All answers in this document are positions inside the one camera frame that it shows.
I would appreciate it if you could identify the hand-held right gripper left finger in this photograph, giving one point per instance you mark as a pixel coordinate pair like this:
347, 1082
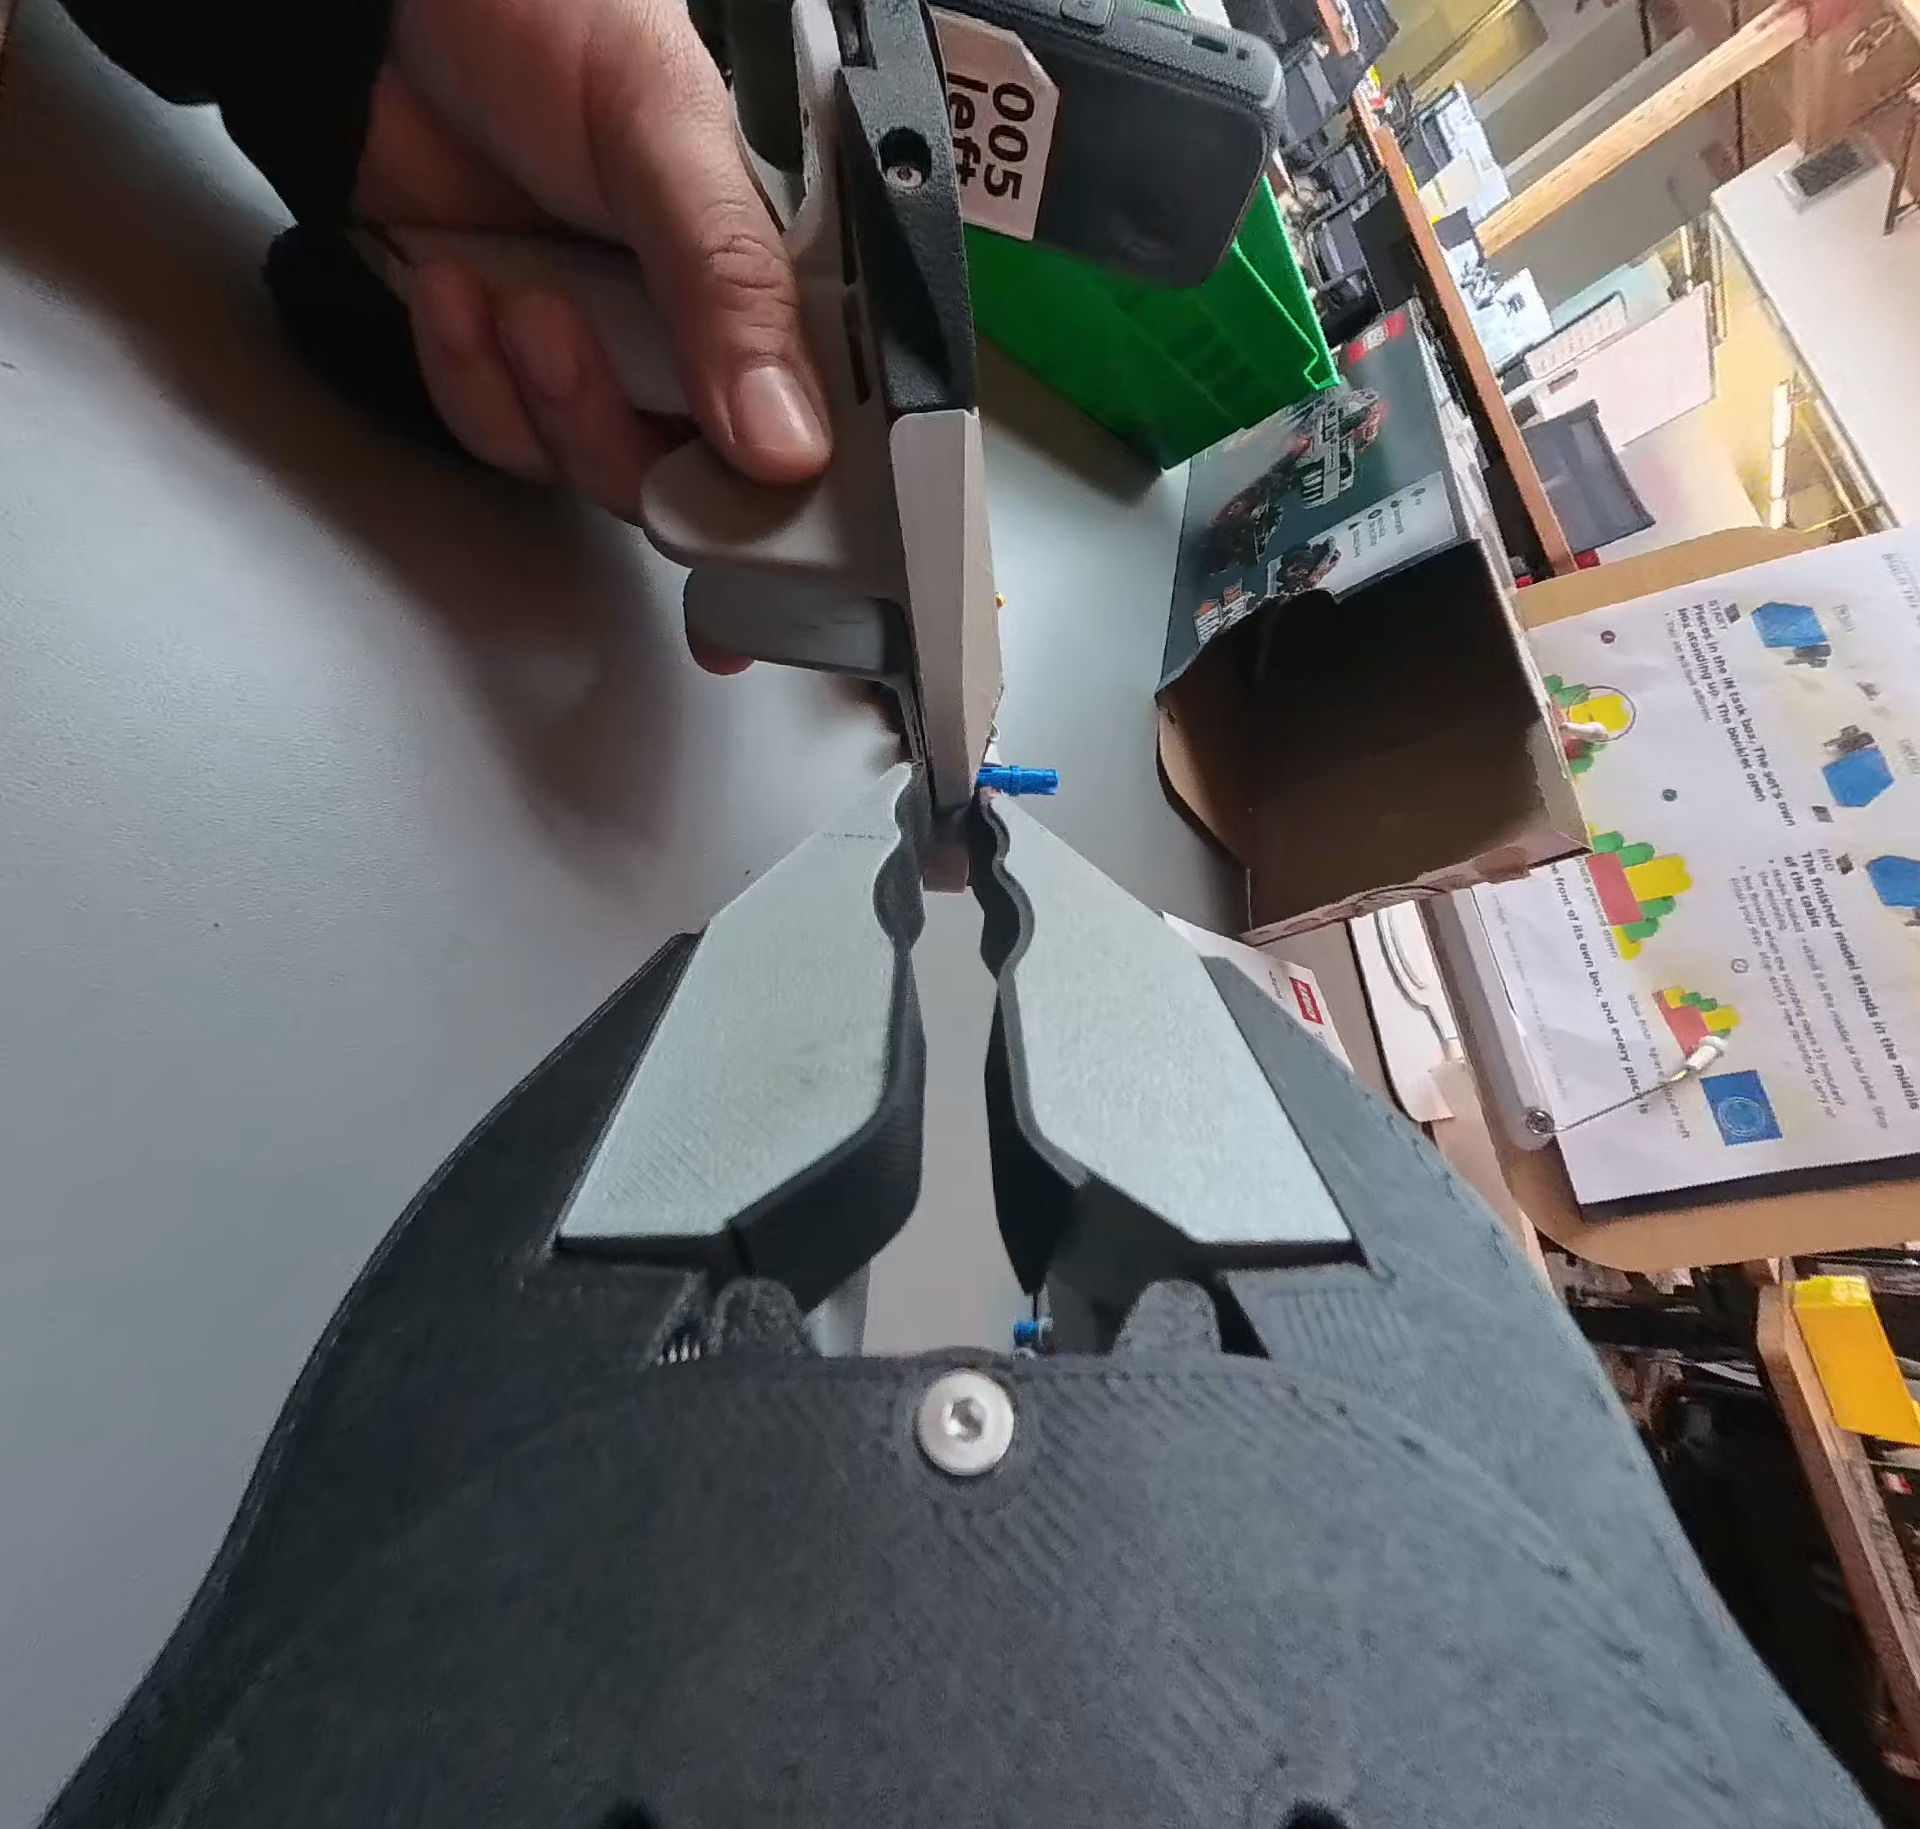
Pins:
751, 1081

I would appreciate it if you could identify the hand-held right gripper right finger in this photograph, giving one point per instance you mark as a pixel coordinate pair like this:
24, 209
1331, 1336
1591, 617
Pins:
1153, 1093

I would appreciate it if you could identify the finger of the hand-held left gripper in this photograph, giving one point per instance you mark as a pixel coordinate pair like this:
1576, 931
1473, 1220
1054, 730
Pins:
949, 584

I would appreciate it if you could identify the blue plastic connector pin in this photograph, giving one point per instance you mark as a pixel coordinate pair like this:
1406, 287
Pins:
1020, 777

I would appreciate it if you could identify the grey plastic building beam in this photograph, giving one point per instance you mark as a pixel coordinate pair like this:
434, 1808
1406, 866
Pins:
949, 856

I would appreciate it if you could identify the person's left forearm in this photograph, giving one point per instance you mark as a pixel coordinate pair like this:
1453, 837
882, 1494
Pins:
194, 14

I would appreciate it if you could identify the dark cardboard set box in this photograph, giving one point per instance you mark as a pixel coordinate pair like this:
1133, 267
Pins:
1351, 748

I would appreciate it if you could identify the person's left hand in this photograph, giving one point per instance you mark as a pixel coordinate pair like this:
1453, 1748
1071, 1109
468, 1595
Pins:
555, 136

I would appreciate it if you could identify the stack of instruction booklets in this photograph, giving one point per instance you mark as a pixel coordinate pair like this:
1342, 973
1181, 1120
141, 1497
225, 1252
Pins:
1261, 981

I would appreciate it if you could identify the green plastic bin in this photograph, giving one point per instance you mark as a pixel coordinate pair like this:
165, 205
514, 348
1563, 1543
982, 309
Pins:
1170, 328

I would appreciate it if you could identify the printed instruction sheet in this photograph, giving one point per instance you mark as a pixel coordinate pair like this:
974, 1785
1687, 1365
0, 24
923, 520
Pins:
1725, 870

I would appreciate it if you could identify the yellow plastic crate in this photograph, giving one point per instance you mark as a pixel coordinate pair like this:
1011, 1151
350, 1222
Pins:
1861, 1356

